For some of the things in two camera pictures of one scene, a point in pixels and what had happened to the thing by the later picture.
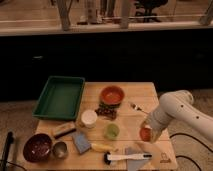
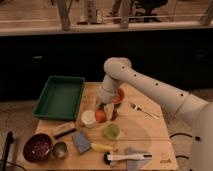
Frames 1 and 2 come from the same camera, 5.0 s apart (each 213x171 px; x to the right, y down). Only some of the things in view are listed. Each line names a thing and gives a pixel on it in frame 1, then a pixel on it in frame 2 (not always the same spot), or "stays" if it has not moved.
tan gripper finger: x=145 y=123 to x=109 y=109
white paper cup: x=89 y=118 stays
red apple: x=145 y=134 to x=100 y=115
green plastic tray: x=60 y=98 stays
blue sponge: x=81 y=141 stays
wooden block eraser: x=64 y=129 stays
